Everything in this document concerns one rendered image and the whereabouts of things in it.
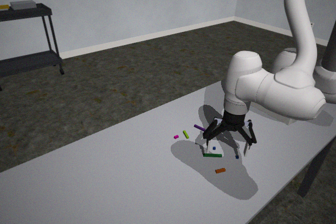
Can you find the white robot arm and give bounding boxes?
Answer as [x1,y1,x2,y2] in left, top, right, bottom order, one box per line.
[224,0,336,121]

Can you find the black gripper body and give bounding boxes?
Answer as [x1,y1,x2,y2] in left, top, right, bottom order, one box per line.
[221,110,245,132]

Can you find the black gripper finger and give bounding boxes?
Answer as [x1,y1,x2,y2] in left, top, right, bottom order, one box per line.
[235,120,257,157]
[203,117,231,153]

